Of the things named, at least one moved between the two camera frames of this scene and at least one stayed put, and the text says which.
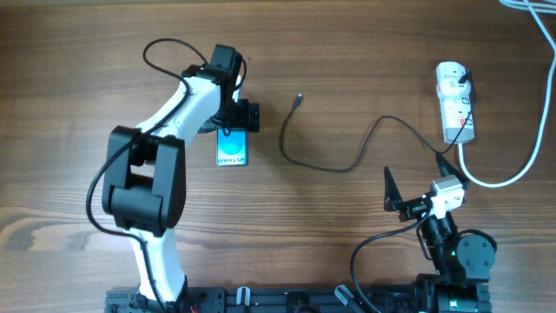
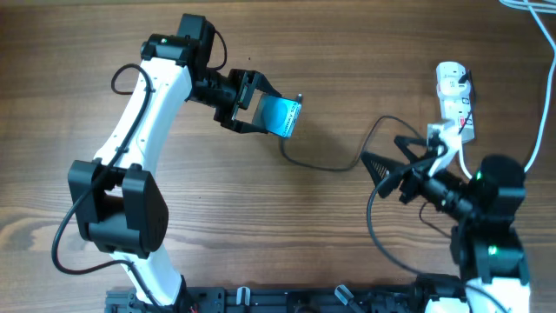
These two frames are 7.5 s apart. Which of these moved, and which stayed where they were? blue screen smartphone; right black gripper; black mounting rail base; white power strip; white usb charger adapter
Moved: right black gripper; blue screen smartphone
Stayed: white power strip; white usb charger adapter; black mounting rail base
